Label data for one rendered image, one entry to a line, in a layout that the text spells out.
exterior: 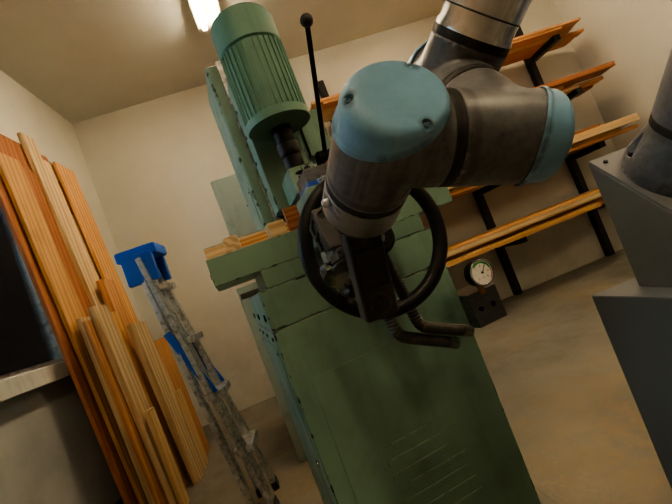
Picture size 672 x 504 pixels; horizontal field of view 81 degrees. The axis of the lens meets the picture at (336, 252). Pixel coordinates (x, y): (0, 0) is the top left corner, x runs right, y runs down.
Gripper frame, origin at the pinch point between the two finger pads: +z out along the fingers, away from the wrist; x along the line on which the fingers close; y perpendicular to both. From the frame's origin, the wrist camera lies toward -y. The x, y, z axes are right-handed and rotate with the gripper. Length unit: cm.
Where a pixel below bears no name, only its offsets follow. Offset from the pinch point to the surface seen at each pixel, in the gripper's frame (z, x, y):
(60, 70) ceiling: 144, 69, 257
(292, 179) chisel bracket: 23.7, -7.3, 38.5
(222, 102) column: 33, -1, 80
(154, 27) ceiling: 120, 3, 249
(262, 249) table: 18.2, 7.3, 19.8
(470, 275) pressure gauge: 19.3, -33.6, -2.7
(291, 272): 20.4, 3.2, 13.4
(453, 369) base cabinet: 31.5, -24.2, -18.8
